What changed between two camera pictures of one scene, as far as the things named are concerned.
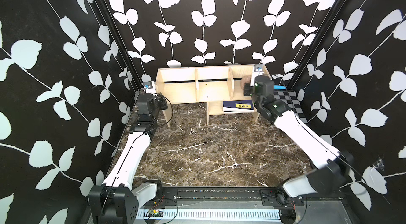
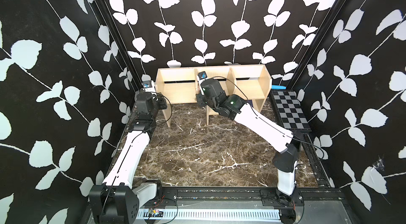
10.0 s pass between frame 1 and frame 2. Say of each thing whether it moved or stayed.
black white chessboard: stayed
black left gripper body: stayed
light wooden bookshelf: stayed
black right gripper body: moved
